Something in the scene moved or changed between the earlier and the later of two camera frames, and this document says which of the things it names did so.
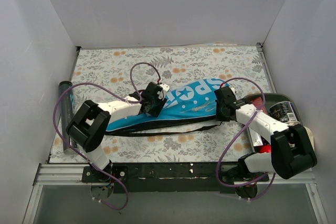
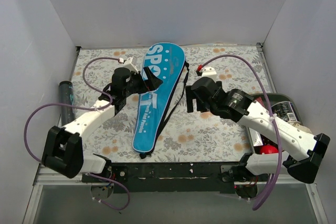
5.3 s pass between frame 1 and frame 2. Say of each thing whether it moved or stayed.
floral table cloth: stayed
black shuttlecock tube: stayed
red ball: stayed
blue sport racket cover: moved
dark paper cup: stayed
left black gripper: moved
